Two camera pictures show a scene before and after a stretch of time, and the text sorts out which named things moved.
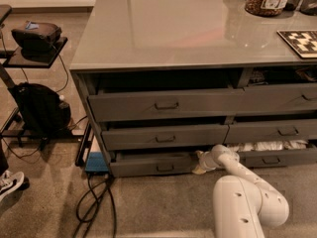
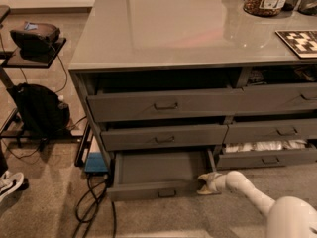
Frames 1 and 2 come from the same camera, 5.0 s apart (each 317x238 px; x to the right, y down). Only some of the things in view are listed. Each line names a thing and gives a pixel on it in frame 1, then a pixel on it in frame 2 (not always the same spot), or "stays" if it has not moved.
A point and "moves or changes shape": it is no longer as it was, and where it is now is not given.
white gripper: [207, 162] → [217, 182]
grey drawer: [131, 106] stays
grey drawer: [125, 164] moves or changes shape
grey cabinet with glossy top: [169, 70] stays
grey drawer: [257, 159] stays
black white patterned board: [304, 42] stays
